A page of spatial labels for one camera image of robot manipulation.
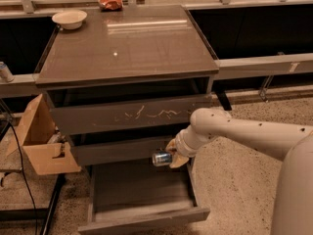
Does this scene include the silver can on ledge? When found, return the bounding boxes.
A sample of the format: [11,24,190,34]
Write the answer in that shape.
[0,62,14,82]

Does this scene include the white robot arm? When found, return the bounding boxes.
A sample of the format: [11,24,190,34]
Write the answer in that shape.
[165,108,313,235]

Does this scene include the black cable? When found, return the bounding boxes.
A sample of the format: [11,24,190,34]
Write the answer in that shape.
[0,119,40,235]

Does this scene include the grey open bottom drawer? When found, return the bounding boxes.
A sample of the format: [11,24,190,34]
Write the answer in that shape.
[78,159,209,235]

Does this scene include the blue silver redbull can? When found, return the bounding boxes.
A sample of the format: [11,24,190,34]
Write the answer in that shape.
[152,152,172,166]

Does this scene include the open cardboard box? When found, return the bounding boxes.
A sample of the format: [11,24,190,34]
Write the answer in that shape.
[6,94,81,175]

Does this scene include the grey middle drawer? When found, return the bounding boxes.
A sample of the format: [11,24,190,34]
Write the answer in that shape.
[70,136,172,165]

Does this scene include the crumpled orange snack bag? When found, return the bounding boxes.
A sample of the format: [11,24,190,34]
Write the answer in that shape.
[98,0,123,11]

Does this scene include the white ceramic bowl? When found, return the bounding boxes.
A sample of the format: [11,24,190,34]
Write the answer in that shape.
[52,10,87,30]

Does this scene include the grey drawer cabinet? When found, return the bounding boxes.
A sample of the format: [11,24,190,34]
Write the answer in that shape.
[34,4,220,235]

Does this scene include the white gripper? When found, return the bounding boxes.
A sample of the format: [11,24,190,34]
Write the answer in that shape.
[165,128,204,168]

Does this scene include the grey top drawer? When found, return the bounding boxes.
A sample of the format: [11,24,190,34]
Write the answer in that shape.
[51,94,211,135]

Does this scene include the grey metal railing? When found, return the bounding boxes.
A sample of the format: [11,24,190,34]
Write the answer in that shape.
[0,53,313,98]

